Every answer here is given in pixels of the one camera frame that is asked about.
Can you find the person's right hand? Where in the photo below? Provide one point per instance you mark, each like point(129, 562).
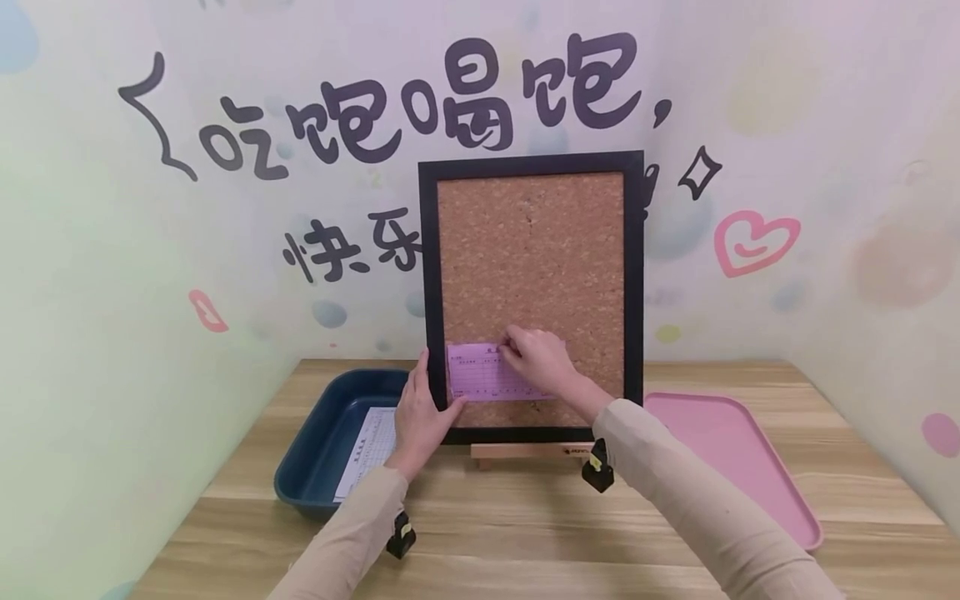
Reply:
point(546, 367)

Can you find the person's left hand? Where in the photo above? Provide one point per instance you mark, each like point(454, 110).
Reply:
point(418, 429)

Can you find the person's left thumb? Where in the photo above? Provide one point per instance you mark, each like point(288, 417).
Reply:
point(454, 407)

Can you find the person's left index finger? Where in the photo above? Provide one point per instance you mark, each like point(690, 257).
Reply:
point(421, 371)

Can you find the person's right fingers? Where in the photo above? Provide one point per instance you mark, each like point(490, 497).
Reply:
point(525, 346)

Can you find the purple paper slip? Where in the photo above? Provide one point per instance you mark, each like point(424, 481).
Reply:
point(472, 379)

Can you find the black framed cork board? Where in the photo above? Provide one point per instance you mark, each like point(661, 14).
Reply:
point(532, 250)

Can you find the person's left forearm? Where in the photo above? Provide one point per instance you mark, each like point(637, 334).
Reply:
point(341, 542)

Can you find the person's right forearm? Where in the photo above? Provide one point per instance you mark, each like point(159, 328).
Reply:
point(697, 508)

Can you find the wooden easel stand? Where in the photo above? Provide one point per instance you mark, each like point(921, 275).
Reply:
point(517, 452)

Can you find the white printed paper form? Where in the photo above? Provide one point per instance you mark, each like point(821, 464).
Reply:
point(367, 454)

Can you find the dark blue tray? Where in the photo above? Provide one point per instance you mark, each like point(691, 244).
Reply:
point(315, 450)

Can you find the black wrist band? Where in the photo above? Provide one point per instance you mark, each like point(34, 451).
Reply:
point(598, 471)
point(401, 535)

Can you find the pink tray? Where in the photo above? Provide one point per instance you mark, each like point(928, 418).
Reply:
point(727, 458)

